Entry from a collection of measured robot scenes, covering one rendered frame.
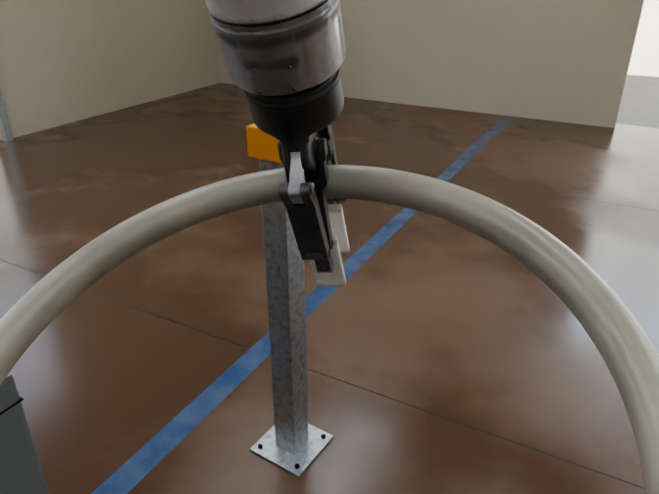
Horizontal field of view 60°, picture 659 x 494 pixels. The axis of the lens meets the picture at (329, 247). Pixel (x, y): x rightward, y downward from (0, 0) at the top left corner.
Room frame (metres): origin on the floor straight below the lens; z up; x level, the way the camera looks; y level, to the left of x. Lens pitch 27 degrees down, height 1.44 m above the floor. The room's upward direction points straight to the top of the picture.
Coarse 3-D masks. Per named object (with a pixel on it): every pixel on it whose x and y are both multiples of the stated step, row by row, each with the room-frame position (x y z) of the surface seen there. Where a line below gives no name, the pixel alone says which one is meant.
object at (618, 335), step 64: (192, 192) 0.47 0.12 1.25; (256, 192) 0.47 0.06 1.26; (384, 192) 0.45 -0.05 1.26; (448, 192) 0.43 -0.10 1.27; (128, 256) 0.43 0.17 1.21; (512, 256) 0.38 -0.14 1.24; (576, 256) 0.35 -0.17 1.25; (0, 320) 0.36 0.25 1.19; (0, 384) 0.33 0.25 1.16; (640, 384) 0.26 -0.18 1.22; (640, 448) 0.23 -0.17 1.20
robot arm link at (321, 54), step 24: (336, 0) 0.41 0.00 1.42; (216, 24) 0.40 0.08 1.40; (288, 24) 0.38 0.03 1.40; (312, 24) 0.39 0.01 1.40; (336, 24) 0.41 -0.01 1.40; (240, 48) 0.39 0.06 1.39; (264, 48) 0.39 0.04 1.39; (288, 48) 0.39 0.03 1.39; (312, 48) 0.39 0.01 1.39; (336, 48) 0.41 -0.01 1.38; (240, 72) 0.40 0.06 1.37; (264, 72) 0.40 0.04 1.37; (288, 72) 0.39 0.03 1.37; (312, 72) 0.40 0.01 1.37
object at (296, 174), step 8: (296, 152) 0.43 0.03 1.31; (296, 160) 0.43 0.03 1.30; (296, 168) 0.42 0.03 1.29; (296, 176) 0.42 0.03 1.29; (304, 176) 0.43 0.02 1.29; (288, 184) 0.41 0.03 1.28; (296, 184) 0.41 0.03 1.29; (312, 184) 0.42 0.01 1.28; (288, 192) 0.41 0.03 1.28; (296, 192) 0.41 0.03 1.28; (296, 200) 0.41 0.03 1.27
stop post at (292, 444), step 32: (256, 128) 1.35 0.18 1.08; (288, 224) 1.34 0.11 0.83; (288, 256) 1.34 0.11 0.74; (288, 288) 1.34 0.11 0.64; (288, 320) 1.34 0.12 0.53; (288, 352) 1.34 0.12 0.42; (288, 384) 1.34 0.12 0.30; (288, 416) 1.34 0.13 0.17; (256, 448) 1.36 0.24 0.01; (288, 448) 1.35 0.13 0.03; (320, 448) 1.36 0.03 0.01
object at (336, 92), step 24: (336, 72) 0.44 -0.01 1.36; (264, 96) 0.42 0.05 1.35; (288, 96) 0.41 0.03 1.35; (312, 96) 0.41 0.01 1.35; (336, 96) 0.43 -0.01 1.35; (264, 120) 0.42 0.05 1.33; (288, 120) 0.41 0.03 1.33; (312, 120) 0.42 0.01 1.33; (288, 144) 0.42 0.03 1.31; (312, 144) 0.44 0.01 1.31; (288, 168) 0.43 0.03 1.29; (312, 168) 0.44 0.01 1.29
